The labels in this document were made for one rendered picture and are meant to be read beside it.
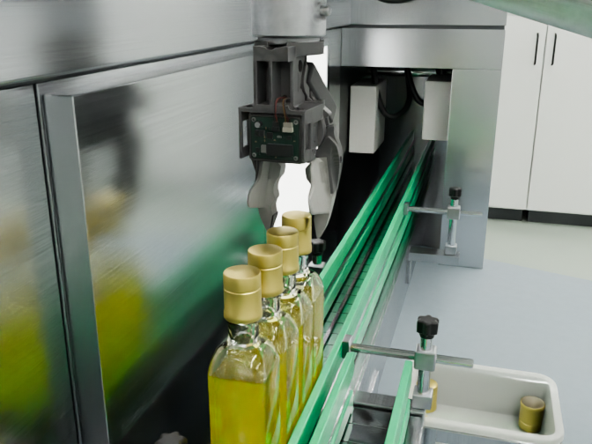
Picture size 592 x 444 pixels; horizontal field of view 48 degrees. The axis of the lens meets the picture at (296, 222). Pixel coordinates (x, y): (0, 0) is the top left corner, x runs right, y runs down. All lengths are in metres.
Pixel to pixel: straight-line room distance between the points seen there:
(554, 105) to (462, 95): 2.82
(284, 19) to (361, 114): 1.14
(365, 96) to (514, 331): 0.72
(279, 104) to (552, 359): 0.86
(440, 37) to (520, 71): 2.79
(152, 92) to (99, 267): 0.18
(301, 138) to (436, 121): 1.11
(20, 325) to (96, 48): 0.24
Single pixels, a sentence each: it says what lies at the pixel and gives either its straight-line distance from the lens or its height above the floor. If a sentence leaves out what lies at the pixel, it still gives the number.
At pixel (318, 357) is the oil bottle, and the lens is 0.82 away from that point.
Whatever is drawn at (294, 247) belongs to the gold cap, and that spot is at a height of 1.15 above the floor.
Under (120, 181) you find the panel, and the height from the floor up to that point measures 1.23.
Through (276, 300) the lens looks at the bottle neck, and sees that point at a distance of 0.66.
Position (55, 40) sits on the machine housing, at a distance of 0.56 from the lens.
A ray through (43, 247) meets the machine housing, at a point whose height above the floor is 1.19.
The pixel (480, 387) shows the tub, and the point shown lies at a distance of 1.12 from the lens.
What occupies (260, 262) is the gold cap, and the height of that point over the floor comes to 1.16.
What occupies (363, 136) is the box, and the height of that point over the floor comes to 1.05.
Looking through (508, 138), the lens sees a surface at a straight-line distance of 4.44.
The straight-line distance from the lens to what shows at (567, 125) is 4.45.
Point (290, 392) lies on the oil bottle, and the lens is 0.70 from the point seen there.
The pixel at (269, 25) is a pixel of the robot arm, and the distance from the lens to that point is 0.66.
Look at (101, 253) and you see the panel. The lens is 0.61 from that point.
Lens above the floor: 1.39
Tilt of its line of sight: 19 degrees down
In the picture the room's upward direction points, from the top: straight up
